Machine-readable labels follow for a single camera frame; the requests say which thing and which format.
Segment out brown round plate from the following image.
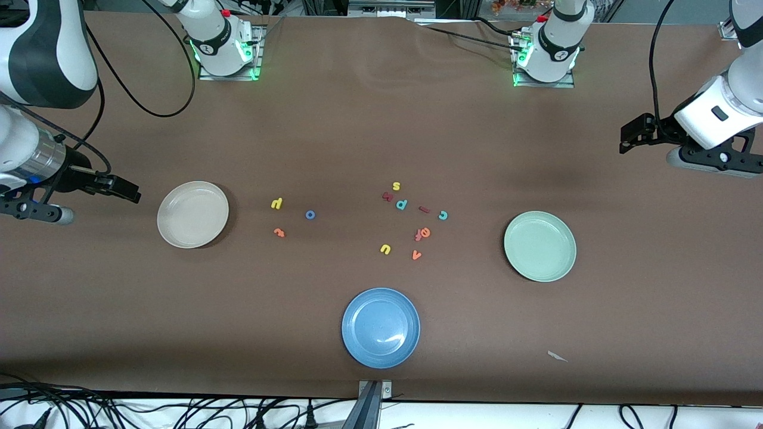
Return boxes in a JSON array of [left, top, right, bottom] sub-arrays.
[[157, 181, 229, 249]]

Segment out green round plate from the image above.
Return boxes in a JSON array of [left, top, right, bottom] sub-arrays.
[[504, 211, 577, 282]]

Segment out grey metal box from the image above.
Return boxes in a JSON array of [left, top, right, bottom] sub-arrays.
[[348, 0, 437, 18]]

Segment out blue round plate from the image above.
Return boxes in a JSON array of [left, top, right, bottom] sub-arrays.
[[342, 288, 421, 369]]

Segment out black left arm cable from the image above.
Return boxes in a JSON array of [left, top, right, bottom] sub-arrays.
[[649, 0, 683, 123]]

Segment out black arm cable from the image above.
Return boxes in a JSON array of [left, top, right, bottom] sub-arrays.
[[649, 0, 683, 123], [0, 0, 197, 179]]

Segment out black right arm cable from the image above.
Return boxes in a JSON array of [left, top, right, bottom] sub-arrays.
[[0, 0, 197, 179]]

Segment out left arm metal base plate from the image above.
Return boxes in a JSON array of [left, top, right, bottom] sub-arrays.
[[511, 33, 576, 89]]

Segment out black cable on table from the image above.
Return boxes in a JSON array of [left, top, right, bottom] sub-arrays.
[[474, 17, 519, 38], [424, 25, 519, 49]]

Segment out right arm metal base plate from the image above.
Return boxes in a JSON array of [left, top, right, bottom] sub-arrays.
[[198, 24, 263, 81]]

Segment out grey metal camera mount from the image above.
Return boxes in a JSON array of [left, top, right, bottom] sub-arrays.
[[343, 380, 393, 429]]

